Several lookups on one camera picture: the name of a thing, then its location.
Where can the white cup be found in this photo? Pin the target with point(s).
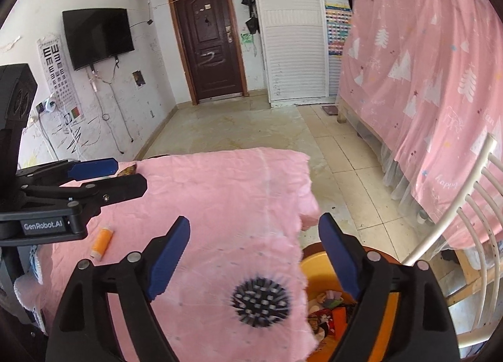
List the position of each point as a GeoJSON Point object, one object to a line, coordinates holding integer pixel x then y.
{"type": "Point", "coordinates": [421, 217]}

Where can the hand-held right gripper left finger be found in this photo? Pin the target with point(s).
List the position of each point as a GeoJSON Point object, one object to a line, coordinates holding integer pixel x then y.
{"type": "Point", "coordinates": [173, 256]}

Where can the white mesh bed net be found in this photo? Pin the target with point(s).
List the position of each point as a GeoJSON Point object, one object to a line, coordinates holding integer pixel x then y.
{"type": "Point", "coordinates": [397, 181]}

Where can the pink tree print bed curtain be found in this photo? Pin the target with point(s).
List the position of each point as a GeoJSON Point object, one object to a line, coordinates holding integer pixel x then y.
{"type": "Point", "coordinates": [412, 71]}

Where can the colourful chart wall poster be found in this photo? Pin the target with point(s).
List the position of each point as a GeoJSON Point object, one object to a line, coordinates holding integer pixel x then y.
{"type": "Point", "coordinates": [337, 30]}

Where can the white slatted chair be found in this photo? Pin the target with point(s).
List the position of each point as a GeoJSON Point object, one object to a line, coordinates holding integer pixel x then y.
{"type": "Point", "coordinates": [447, 204]}

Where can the open wall junction box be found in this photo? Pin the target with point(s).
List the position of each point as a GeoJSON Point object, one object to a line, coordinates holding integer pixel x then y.
{"type": "Point", "coordinates": [138, 78]}

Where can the wooden bed frame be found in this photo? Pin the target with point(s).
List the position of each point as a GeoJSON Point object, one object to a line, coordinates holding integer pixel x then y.
{"type": "Point", "coordinates": [341, 110]}

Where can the green wall sticker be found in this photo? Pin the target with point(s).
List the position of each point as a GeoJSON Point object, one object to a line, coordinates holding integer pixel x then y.
{"type": "Point", "coordinates": [247, 38]}

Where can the printed snack wrapper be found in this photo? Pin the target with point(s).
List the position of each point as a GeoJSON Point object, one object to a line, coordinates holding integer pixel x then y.
{"type": "Point", "coordinates": [127, 170]}

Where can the red packet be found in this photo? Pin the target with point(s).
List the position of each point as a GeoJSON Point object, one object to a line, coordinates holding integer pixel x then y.
{"type": "Point", "coordinates": [340, 318]}

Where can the eye chart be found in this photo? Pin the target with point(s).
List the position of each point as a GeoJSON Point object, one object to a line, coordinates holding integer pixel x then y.
{"type": "Point", "coordinates": [55, 67]}

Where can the green pink wrapper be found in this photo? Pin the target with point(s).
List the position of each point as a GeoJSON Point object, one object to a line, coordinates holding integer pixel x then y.
{"type": "Point", "coordinates": [331, 296]}

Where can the black wall television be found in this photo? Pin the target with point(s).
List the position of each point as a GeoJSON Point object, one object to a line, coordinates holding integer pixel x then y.
{"type": "Point", "coordinates": [98, 37]}

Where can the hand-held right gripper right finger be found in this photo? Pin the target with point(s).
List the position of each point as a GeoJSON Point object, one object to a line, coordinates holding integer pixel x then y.
{"type": "Point", "coordinates": [338, 256]}

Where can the wall socket with charger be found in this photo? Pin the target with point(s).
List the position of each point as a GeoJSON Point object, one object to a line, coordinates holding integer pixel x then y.
{"type": "Point", "coordinates": [48, 104]}

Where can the floor scale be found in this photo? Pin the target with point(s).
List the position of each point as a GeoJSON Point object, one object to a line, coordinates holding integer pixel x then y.
{"type": "Point", "coordinates": [330, 110]}

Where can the brown plastic basin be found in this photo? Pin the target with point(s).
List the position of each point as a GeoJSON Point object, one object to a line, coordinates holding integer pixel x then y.
{"type": "Point", "coordinates": [312, 248]}

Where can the orange thread spool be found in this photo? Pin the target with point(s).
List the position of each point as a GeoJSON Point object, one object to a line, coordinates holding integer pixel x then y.
{"type": "Point", "coordinates": [101, 243]}

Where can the white louvred wardrobe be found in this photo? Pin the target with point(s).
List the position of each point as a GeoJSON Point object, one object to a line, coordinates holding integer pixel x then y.
{"type": "Point", "coordinates": [290, 31]}

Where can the brown door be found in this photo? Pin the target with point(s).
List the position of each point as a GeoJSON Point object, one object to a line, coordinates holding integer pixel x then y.
{"type": "Point", "coordinates": [208, 43]}

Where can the pink tablecloth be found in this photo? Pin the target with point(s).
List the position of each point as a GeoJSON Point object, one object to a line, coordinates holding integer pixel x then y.
{"type": "Point", "coordinates": [220, 197]}

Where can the orange plastic basin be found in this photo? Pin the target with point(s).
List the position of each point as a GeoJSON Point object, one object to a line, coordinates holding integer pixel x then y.
{"type": "Point", "coordinates": [314, 271]}

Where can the cartoon print wrapper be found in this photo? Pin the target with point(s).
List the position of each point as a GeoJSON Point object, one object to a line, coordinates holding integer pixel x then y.
{"type": "Point", "coordinates": [320, 324]}

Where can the person's left hand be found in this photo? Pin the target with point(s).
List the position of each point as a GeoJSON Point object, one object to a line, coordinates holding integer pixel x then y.
{"type": "Point", "coordinates": [29, 291]}

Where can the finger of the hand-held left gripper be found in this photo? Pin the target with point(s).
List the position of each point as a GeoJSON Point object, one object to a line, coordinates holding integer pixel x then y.
{"type": "Point", "coordinates": [94, 168]}
{"type": "Point", "coordinates": [122, 187]}

